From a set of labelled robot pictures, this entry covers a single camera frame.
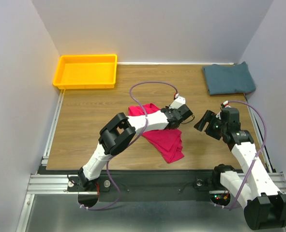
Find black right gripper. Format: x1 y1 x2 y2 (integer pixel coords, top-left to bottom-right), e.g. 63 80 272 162
192 110 226 140

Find pink t shirt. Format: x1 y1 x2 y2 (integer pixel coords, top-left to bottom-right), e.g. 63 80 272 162
128 103 184 163

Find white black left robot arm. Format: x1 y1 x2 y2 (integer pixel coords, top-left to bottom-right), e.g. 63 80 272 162
78 104 193 190

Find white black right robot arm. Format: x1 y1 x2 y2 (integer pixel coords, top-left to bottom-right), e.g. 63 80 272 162
194 107 286 230

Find folded teal t shirt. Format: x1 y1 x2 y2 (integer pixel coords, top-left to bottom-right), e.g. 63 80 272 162
203 62 256 95

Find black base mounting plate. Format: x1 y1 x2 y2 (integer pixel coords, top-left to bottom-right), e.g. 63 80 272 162
29 170 230 206

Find yellow plastic tray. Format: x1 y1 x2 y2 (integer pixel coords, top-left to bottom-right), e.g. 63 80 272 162
53 54 118 90

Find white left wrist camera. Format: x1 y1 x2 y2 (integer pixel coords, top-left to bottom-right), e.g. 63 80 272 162
169 94 186 109

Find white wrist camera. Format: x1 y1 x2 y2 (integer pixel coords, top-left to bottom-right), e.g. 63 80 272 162
169 94 186 109
221 101 230 108

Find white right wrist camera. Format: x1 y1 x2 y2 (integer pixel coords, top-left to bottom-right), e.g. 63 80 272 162
221 101 230 108

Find aluminium frame rails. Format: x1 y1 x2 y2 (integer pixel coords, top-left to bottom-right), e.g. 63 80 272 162
17 94 286 232

